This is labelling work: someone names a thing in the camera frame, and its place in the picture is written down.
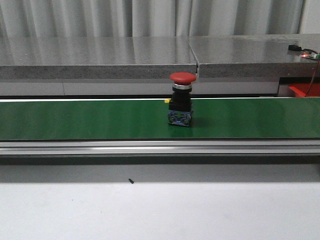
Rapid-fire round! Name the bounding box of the red mushroom push button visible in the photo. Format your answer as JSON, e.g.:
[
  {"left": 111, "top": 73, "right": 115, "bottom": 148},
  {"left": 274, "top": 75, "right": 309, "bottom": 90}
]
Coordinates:
[{"left": 167, "top": 72, "right": 197, "bottom": 127}]

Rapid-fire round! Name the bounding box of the left grey stone slab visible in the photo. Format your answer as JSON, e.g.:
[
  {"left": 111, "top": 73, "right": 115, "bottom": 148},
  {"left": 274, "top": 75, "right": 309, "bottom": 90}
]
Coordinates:
[{"left": 0, "top": 37, "right": 197, "bottom": 79}]

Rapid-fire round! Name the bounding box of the grey stone slab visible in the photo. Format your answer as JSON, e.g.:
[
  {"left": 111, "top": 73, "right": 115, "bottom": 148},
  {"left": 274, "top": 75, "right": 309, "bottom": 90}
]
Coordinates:
[
  {"left": 189, "top": 34, "right": 320, "bottom": 78},
  {"left": 0, "top": 37, "right": 197, "bottom": 79}
]

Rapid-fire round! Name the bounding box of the right grey stone slab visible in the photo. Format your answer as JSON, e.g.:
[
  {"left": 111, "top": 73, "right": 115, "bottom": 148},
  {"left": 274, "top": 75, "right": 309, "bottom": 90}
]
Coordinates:
[{"left": 189, "top": 34, "right": 320, "bottom": 78}]

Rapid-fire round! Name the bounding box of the green conveyor belt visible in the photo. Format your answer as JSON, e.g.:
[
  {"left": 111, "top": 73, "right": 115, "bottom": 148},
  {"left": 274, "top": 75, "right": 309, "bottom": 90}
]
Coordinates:
[{"left": 0, "top": 97, "right": 320, "bottom": 141}]

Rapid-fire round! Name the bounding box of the red plastic bin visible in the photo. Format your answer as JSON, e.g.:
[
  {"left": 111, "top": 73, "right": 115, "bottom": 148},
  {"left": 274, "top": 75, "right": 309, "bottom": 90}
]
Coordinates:
[{"left": 289, "top": 83, "right": 320, "bottom": 98}]

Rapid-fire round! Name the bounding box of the small black device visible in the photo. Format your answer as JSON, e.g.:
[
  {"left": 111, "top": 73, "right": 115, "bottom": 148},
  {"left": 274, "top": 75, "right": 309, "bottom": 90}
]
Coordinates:
[{"left": 288, "top": 44, "right": 302, "bottom": 52}]

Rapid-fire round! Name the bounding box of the circuit board with red light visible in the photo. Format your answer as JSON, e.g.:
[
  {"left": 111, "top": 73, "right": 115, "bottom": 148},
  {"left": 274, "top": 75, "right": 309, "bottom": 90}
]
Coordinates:
[{"left": 301, "top": 49, "right": 320, "bottom": 60}]

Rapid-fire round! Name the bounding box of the grey pleated curtain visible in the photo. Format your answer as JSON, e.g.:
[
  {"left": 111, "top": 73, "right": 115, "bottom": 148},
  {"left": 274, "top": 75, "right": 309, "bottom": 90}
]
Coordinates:
[{"left": 0, "top": 0, "right": 306, "bottom": 37}]

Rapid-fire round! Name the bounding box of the aluminium conveyor frame rail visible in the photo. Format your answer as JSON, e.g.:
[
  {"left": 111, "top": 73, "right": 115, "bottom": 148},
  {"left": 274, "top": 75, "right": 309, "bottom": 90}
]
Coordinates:
[{"left": 0, "top": 138, "right": 320, "bottom": 156}]

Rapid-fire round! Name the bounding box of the thin red wire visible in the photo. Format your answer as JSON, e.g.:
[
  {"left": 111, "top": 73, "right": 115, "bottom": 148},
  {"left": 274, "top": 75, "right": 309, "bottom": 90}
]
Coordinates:
[{"left": 305, "top": 58, "right": 320, "bottom": 97}]

